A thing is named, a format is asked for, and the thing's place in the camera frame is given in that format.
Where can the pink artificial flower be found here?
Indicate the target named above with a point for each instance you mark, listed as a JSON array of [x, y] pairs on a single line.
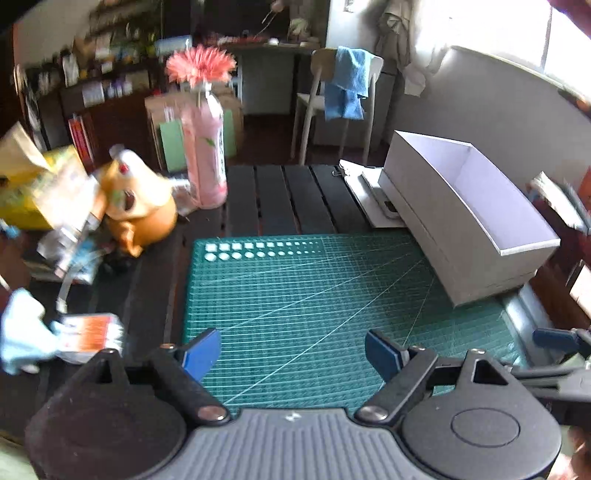
[[201, 67]]

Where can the clear plastic packet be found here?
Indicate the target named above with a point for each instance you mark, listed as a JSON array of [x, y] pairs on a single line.
[[69, 230]]

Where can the brown cardboard box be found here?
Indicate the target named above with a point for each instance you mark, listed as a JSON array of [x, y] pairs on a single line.
[[233, 120]]

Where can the black binder clip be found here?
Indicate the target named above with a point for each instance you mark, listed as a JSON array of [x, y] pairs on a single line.
[[339, 172]]

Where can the smartphone with white case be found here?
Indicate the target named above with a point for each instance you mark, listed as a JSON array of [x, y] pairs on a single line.
[[381, 194]]

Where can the dark desk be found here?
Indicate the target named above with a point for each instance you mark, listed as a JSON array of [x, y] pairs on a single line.
[[268, 69]]

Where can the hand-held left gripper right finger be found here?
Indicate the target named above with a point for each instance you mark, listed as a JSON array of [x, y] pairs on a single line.
[[381, 353]]

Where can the yellow carton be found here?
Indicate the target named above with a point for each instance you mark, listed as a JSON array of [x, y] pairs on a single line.
[[27, 203]]

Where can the orange plush toy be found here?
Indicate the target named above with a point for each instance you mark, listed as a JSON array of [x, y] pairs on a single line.
[[143, 203]]

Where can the green card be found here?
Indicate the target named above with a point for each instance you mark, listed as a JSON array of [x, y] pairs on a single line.
[[171, 145]]

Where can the light blue cloth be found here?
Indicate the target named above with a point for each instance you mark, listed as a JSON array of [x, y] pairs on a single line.
[[23, 332]]

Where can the orange striped packet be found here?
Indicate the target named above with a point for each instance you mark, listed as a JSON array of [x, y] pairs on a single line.
[[92, 334]]

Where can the stack of papers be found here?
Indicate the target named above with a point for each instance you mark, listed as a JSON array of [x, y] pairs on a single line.
[[554, 194]]

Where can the hanging grey coat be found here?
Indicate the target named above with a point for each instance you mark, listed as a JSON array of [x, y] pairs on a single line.
[[392, 32]]

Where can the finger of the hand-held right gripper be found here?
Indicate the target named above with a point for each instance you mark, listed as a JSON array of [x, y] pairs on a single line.
[[554, 339]]

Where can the green cutting mat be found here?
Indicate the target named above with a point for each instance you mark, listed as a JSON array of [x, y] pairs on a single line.
[[300, 295]]

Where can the pink plastic bottle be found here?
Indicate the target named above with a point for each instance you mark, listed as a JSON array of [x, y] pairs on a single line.
[[205, 157]]

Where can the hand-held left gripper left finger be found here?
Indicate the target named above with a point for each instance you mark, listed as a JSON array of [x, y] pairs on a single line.
[[203, 353]]

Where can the white chair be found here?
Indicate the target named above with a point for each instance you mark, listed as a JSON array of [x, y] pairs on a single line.
[[309, 99]]

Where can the grey cardboard box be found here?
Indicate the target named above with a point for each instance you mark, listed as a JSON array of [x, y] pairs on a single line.
[[429, 217]]

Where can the dark wooden shelf unit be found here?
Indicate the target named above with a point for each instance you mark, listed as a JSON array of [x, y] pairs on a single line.
[[106, 106]]

